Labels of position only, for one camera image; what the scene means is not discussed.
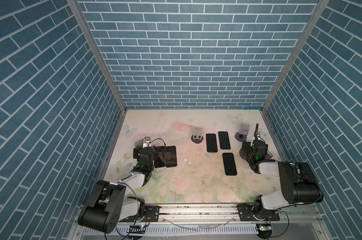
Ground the right controller board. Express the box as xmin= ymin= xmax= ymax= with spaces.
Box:
xmin=258 ymin=224 xmax=273 ymax=232

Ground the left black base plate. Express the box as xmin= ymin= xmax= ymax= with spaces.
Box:
xmin=140 ymin=205 xmax=160 ymax=222

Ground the black back phone stand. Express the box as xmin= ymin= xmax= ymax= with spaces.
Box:
xmin=191 ymin=128 xmax=204 ymax=144

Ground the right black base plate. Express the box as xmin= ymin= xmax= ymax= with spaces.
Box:
xmin=237 ymin=204 xmax=280 ymax=222

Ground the purple metal phone stand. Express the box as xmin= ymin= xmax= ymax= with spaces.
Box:
xmin=235 ymin=123 xmax=250 ymax=142

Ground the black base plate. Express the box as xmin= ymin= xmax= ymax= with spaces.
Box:
xmin=140 ymin=205 xmax=160 ymax=222
xmin=237 ymin=204 xmax=280 ymax=222

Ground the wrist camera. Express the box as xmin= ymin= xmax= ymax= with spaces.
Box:
xmin=254 ymin=124 xmax=265 ymax=143
xmin=143 ymin=137 xmax=152 ymax=148

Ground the aluminium mounting rail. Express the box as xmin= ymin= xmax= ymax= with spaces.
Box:
xmin=76 ymin=203 xmax=323 ymax=224

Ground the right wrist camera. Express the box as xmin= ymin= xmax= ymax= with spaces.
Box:
xmin=254 ymin=124 xmax=265 ymax=143

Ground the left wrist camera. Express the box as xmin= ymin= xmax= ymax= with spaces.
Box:
xmin=143 ymin=137 xmax=152 ymax=148

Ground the white slotted cable duct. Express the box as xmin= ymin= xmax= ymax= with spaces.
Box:
xmin=81 ymin=224 xmax=260 ymax=237

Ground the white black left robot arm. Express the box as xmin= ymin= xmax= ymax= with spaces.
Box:
xmin=78 ymin=146 xmax=160 ymax=234

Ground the controller board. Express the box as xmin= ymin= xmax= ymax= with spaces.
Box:
xmin=127 ymin=225 xmax=147 ymax=235
xmin=258 ymin=224 xmax=273 ymax=232

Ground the left controller board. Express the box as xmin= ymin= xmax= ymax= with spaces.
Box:
xmin=127 ymin=225 xmax=147 ymax=235

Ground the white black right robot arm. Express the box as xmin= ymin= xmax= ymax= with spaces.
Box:
xmin=239 ymin=139 xmax=324 ymax=215

